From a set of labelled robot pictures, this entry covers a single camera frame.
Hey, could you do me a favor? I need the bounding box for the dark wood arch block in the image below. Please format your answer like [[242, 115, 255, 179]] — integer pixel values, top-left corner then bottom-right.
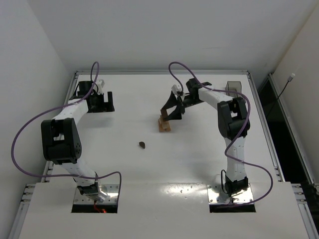
[[160, 109, 168, 118]]

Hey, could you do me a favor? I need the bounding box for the light wood cube block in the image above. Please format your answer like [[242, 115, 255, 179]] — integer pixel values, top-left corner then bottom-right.
[[159, 118, 168, 125]]

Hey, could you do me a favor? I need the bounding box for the dark wood quarter-round block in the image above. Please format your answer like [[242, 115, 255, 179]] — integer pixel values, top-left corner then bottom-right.
[[139, 141, 146, 149]]

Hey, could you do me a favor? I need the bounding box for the grey translucent plastic bin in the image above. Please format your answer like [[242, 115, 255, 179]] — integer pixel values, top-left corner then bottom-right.
[[225, 81, 242, 95]]

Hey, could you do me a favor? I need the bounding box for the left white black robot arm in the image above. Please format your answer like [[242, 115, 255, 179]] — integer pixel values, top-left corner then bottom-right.
[[41, 79, 115, 202]]

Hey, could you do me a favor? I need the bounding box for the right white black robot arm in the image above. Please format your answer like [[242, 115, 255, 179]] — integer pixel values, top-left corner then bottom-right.
[[159, 78, 250, 197]]

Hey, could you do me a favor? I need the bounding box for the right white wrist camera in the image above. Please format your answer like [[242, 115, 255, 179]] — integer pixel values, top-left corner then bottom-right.
[[171, 85, 182, 95]]

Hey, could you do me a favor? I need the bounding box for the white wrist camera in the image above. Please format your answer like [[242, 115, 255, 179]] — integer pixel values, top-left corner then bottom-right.
[[171, 85, 182, 95], [96, 79, 105, 95]]

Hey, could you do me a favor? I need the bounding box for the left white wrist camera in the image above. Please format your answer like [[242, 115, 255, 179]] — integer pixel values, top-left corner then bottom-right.
[[96, 79, 105, 95]]

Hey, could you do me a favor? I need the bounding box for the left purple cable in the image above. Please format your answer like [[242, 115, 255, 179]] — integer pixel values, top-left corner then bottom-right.
[[10, 61, 122, 207]]

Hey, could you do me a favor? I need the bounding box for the purple cable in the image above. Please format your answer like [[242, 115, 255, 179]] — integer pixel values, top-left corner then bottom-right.
[[10, 61, 122, 207], [168, 61, 274, 208]]

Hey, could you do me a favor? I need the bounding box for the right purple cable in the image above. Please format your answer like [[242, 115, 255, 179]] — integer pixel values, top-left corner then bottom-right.
[[168, 61, 274, 208]]

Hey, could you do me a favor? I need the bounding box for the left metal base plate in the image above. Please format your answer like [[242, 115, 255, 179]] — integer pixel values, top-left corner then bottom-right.
[[73, 184, 120, 205]]

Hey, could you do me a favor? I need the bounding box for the metal base plate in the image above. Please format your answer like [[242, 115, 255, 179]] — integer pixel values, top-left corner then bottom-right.
[[207, 184, 254, 206], [73, 184, 120, 205]]

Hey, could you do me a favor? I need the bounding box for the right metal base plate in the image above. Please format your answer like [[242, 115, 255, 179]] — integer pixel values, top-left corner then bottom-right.
[[207, 184, 254, 206]]

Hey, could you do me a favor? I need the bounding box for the black cable with white plug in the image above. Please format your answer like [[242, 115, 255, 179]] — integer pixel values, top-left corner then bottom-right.
[[264, 73, 296, 120]]

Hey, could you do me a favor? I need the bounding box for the aluminium table frame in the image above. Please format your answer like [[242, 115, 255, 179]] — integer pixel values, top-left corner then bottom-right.
[[19, 71, 309, 239]]

